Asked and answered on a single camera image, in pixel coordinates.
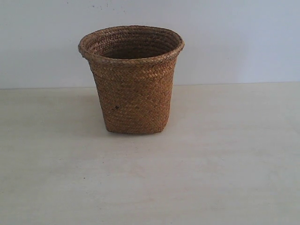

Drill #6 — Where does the brown woven wicker basket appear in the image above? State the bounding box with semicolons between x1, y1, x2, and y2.
78;25;184;135

